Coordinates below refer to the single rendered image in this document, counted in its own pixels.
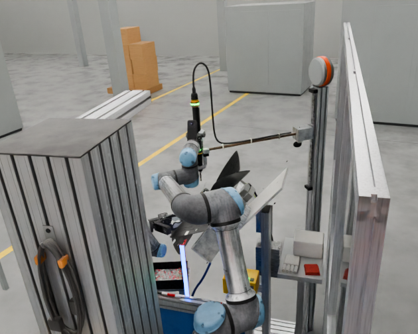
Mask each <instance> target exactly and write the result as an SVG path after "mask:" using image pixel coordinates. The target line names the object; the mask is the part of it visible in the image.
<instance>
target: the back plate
mask: <svg viewBox="0 0 418 334"><path fill-rule="evenodd" d="M287 172H288V168H286V169H284V171H282V173H280V175H278V177H276V178H275V179H274V180H273V181H272V182H271V183H270V184H269V185H268V186H267V187H266V188H265V189H264V190H263V191H262V192H261V193H260V194H259V195H258V196H257V197H256V198H255V199H254V200H253V201H252V202H251V203H250V204H249V205H248V206H250V207H251V211H250V213H249V215H248V217H247V219H246V220H245V222H244V223H243V225H242V226H241V227H240V229H241V228H242V227H243V226H244V225H245V224H246V223H247V222H249V221H250V220H251V219H252V218H253V217H254V216H255V215H256V214H257V213H258V212H259V211H260V210H262V209H263V208H264V207H265V206H266V205H267V204H268V203H269V202H270V201H271V200H272V199H273V198H274V197H275V196H276V195H277V194H278V193H279V192H280V191H281V190H282V189H283V186H284V183H285V179H286V176H287ZM240 229H239V230H240Z"/></svg>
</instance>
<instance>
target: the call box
mask: <svg viewBox="0 0 418 334"><path fill-rule="evenodd" d="M247 274H248V278H249V284H250V286H253V289H254V290H255V293H257V291H258V288H259V271H258V270H252V269H247ZM250 278H254V281H253V282H252V281H250ZM222 281H223V293H225V294H227V293H228V288H227V284H226V277H225V274H224V277H223V278H222Z"/></svg>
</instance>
